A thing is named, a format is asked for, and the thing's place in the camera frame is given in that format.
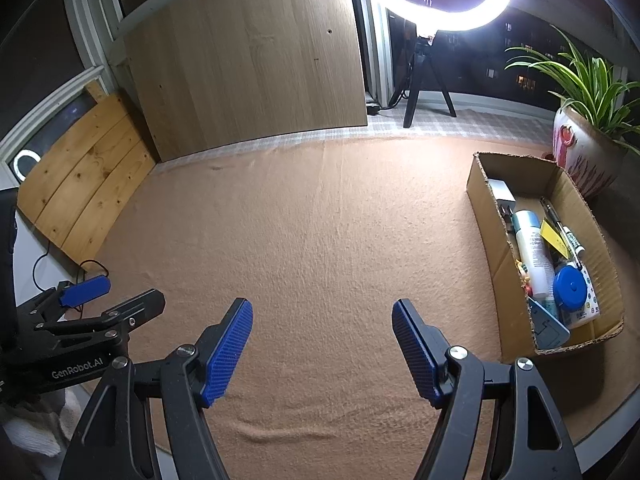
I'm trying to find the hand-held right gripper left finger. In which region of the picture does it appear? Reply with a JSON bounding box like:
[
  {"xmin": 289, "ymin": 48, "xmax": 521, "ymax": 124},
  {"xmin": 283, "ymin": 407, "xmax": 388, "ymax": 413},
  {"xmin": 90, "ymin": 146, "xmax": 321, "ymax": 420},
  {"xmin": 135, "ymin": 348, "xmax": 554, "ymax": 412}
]
[{"xmin": 62, "ymin": 297, "xmax": 254, "ymax": 480}]

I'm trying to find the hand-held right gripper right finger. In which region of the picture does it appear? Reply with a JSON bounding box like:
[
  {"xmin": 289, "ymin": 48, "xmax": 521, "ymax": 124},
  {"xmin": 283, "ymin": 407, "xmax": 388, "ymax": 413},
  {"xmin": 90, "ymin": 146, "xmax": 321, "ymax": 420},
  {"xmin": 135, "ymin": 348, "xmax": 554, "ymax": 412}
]
[{"xmin": 391, "ymin": 298, "xmax": 583, "ymax": 480}]

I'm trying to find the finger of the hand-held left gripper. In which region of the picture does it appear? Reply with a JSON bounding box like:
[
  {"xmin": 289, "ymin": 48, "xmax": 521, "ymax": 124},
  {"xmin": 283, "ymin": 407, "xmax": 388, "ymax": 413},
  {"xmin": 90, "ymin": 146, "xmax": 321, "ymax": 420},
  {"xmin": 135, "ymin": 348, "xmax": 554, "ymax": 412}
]
[
  {"xmin": 34, "ymin": 288, "xmax": 166, "ymax": 347},
  {"xmin": 15, "ymin": 274, "xmax": 112, "ymax": 332}
]

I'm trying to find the cardboard box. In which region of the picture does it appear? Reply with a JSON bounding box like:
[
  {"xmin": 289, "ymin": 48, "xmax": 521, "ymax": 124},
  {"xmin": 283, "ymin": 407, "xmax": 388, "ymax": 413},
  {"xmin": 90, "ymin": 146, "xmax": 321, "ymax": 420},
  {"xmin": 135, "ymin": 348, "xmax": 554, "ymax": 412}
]
[{"xmin": 466, "ymin": 151, "xmax": 626, "ymax": 356}]

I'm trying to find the small cartoon toy figurine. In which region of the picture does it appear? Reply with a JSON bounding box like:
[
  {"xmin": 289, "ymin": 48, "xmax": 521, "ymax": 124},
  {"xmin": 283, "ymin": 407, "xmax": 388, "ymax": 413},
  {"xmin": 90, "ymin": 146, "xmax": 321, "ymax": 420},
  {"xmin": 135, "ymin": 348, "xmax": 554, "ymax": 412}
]
[{"xmin": 514, "ymin": 259, "xmax": 534, "ymax": 301}]

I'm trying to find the blue folding phone stand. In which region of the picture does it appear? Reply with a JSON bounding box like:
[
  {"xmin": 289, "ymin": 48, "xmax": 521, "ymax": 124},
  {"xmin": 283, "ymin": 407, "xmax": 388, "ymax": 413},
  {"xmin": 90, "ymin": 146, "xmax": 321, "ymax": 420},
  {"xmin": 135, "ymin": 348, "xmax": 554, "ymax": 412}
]
[{"xmin": 527, "ymin": 295, "xmax": 571, "ymax": 351}]

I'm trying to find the white bottle with blue cap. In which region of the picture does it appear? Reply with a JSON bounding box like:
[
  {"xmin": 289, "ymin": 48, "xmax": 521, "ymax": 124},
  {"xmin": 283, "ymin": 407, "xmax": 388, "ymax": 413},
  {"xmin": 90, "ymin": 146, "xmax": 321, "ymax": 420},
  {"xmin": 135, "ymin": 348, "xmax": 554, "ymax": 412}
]
[{"xmin": 511, "ymin": 210, "xmax": 559, "ymax": 301}]

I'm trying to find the blue round tape measure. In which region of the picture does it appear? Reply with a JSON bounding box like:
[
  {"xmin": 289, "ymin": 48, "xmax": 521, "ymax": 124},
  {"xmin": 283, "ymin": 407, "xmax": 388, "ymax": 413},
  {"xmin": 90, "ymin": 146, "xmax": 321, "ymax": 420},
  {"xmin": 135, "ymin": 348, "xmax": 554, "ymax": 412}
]
[{"xmin": 552, "ymin": 265, "xmax": 587, "ymax": 310}]

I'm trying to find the yellow ruler card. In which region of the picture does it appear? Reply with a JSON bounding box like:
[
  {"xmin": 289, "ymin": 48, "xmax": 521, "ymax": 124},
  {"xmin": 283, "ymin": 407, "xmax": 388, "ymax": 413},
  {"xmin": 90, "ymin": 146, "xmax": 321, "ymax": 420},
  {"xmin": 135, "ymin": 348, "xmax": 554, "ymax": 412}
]
[{"xmin": 540, "ymin": 220, "xmax": 569, "ymax": 261}]

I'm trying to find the white wall charger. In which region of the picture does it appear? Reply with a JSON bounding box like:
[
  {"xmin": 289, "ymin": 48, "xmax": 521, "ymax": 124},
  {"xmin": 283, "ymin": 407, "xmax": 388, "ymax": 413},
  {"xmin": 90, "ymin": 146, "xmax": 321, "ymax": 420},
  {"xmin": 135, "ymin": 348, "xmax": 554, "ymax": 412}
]
[{"xmin": 483, "ymin": 178, "xmax": 519, "ymax": 216}]

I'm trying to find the patterned tissue pack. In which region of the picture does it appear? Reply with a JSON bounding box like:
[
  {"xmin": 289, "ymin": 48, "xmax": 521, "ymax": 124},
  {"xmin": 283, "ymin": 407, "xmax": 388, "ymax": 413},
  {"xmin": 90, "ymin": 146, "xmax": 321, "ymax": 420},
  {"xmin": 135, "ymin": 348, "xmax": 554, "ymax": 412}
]
[{"xmin": 557, "ymin": 265, "xmax": 601, "ymax": 329}]

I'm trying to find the green lip balm stick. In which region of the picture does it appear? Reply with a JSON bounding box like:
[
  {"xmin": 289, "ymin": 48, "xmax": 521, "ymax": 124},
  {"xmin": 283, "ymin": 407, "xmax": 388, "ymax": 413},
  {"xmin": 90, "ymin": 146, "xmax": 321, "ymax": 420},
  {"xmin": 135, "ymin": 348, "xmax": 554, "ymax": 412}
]
[{"xmin": 560, "ymin": 225, "xmax": 586, "ymax": 269}]

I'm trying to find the clear gel pen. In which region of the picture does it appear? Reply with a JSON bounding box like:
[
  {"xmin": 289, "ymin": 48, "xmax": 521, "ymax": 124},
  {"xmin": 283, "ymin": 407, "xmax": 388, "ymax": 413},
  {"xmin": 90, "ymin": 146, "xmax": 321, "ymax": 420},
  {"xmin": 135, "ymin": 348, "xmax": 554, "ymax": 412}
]
[{"xmin": 539, "ymin": 197, "xmax": 569, "ymax": 241}]

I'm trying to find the person's left hand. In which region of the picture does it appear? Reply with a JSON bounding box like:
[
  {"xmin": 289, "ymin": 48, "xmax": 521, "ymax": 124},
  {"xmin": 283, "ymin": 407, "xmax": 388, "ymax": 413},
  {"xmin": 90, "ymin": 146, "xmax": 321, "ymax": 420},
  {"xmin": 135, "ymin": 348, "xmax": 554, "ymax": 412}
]
[{"xmin": 0, "ymin": 389, "xmax": 87, "ymax": 459}]

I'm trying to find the pine plank panel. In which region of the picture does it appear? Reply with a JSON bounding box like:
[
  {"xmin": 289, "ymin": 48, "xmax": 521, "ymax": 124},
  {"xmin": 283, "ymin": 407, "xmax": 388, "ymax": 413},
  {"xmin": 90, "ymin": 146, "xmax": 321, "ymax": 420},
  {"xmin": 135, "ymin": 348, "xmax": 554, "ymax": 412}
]
[{"xmin": 17, "ymin": 91, "xmax": 161, "ymax": 269}]

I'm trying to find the brown felt blanket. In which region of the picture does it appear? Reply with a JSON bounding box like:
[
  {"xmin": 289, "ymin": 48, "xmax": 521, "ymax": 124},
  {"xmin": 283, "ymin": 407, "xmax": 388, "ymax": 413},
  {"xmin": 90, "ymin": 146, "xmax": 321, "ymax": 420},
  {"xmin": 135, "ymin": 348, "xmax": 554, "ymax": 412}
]
[{"xmin": 95, "ymin": 137, "xmax": 622, "ymax": 480}]

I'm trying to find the thin wooden strip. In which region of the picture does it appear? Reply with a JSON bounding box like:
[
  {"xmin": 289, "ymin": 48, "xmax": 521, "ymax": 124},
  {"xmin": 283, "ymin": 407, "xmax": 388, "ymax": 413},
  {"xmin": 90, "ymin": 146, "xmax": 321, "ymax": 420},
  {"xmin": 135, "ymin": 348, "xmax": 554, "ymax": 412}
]
[{"xmin": 84, "ymin": 79, "xmax": 109, "ymax": 104}]

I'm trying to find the spider plant in white pot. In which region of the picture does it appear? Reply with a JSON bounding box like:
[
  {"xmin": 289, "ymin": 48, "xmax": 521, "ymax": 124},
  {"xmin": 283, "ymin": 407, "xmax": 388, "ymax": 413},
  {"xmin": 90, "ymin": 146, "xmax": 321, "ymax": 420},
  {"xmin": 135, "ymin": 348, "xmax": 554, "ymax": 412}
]
[{"xmin": 504, "ymin": 25, "xmax": 640, "ymax": 202}]

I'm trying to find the large light wood board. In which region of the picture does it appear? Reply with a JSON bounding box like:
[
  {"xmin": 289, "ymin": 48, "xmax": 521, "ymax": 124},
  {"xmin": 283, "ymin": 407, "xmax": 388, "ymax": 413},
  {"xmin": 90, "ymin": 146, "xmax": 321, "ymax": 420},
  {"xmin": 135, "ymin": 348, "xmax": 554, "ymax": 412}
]
[{"xmin": 122, "ymin": 0, "xmax": 369, "ymax": 164}]

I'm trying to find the black cable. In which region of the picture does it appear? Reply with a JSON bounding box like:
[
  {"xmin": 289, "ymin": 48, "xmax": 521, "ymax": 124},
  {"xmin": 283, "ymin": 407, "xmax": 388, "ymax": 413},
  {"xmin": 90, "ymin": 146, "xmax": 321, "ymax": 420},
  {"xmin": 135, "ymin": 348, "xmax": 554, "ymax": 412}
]
[{"xmin": 32, "ymin": 241, "xmax": 109, "ymax": 292}]

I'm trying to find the white window frame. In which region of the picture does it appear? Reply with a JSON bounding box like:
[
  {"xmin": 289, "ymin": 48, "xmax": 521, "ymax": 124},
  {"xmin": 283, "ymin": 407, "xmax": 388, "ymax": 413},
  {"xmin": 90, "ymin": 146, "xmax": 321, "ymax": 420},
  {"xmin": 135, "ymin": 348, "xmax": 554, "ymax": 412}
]
[{"xmin": 0, "ymin": 0, "xmax": 127, "ymax": 172}]

